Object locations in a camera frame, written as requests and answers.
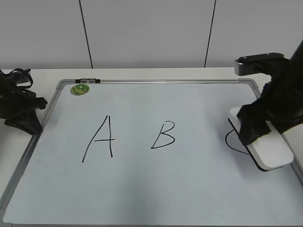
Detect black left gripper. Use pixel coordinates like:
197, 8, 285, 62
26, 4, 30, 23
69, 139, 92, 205
0, 89, 47, 135

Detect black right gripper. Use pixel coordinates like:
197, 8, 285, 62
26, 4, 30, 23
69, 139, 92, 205
237, 58, 303, 145

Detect white rectangular board eraser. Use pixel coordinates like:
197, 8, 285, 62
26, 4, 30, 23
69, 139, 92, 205
243, 121, 294, 172

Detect round green magnet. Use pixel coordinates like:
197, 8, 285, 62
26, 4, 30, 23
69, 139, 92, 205
70, 84, 90, 96

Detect black and silver hanger clip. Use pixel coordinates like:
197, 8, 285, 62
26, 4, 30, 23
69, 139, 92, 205
75, 79, 101, 84

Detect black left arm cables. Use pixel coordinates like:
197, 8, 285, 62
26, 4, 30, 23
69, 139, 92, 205
0, 68, 34, 95

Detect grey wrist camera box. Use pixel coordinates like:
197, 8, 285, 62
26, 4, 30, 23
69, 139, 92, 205
234, 52, 285, 76

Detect white board with grey frame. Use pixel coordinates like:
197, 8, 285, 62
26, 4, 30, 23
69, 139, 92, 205
2, 80, 303, 226

